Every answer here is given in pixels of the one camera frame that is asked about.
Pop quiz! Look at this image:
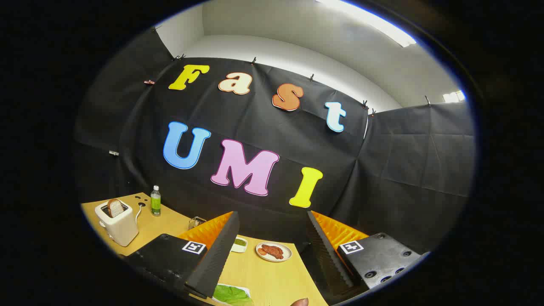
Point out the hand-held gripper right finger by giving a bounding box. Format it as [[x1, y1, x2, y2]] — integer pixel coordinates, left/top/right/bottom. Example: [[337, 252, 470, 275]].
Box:
[[307, 210, 431, 299]]

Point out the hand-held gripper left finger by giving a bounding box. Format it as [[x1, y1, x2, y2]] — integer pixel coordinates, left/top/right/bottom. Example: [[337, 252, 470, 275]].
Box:
[[123, 211, 241, 299]]

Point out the green lettuce leaf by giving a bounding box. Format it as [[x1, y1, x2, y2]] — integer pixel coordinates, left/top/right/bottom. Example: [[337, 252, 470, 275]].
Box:
[[212, 284, 254, 306]]

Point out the toasted bread slice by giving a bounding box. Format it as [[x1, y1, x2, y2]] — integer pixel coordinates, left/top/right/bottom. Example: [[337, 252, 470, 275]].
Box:
[[107, 198, 125, 218]]

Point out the round white meat plate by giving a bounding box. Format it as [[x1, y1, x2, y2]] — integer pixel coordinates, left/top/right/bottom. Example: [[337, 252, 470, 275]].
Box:
[[255, 241, 293, 263]]

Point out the white rounded square plate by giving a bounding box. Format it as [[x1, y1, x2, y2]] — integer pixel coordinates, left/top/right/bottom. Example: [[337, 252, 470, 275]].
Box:
[[211, 283, 252, 306]]

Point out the red meat slice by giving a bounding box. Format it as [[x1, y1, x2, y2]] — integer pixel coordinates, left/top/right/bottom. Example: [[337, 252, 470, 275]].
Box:
[[261, 244, 284, 260]]

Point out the green label drink bottle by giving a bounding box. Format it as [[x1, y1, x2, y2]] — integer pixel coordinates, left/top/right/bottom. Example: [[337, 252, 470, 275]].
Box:
[[150, 185, 162, 217]]

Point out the white toaster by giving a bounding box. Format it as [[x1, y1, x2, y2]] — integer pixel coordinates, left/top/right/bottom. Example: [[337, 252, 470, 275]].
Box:
[[94, 199, 139, 247]]

